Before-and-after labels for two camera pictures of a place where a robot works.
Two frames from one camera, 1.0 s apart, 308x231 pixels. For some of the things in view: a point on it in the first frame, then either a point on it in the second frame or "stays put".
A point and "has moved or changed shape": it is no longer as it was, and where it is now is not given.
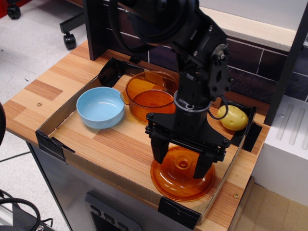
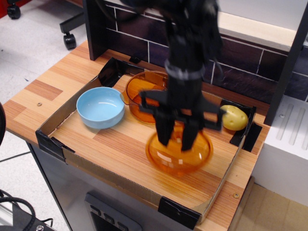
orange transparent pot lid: (173, 179) has moved or changed shape
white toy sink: (281, 166) stays put
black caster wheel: (14, 12) stays put
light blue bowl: (100, 107) stays put
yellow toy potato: (236, 119) stays put
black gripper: (187, 125) -> (184, 95)
